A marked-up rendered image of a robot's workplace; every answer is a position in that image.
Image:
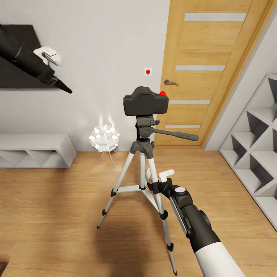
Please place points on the door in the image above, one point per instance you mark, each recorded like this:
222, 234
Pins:
208, 43

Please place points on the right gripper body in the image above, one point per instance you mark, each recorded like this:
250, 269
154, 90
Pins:
159, 187

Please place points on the digital camera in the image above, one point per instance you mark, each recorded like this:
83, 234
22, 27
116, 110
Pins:
145, 102

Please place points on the wall mounted tv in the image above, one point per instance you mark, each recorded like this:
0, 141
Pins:
11, 76

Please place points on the camera tripod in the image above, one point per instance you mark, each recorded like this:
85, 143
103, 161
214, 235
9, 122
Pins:
142, 144

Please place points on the electric switch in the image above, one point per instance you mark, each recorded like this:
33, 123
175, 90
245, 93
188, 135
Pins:
148, 71

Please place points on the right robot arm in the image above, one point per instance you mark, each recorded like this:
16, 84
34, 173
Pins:
213, 258

